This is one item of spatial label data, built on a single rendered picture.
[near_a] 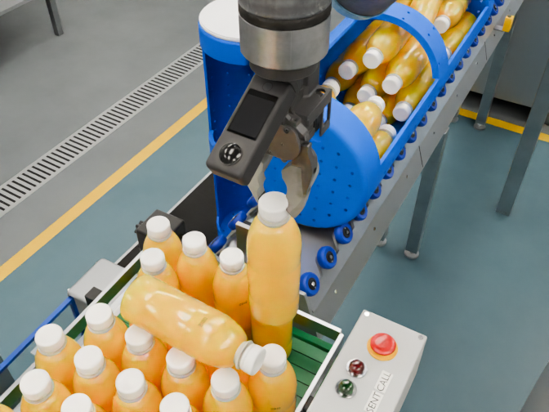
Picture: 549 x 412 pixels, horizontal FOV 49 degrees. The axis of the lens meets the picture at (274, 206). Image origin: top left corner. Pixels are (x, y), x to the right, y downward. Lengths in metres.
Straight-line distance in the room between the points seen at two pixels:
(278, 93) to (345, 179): 0.51
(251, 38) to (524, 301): 2.03
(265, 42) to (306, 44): 0.04
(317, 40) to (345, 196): 0.58
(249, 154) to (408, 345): 0.42
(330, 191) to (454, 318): 1.30
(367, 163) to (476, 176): 1.89
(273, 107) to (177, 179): 2.22
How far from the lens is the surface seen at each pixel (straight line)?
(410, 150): 1.51
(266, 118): 0.62
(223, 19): 1.80
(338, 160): 1.09
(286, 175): 0.69
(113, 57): 3.80
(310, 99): 0.68
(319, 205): 1.18
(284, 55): 0.59
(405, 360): 0.90
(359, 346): 0.90
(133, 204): 2.74
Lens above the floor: 1.84
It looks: 44 degrees down
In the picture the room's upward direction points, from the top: straight up
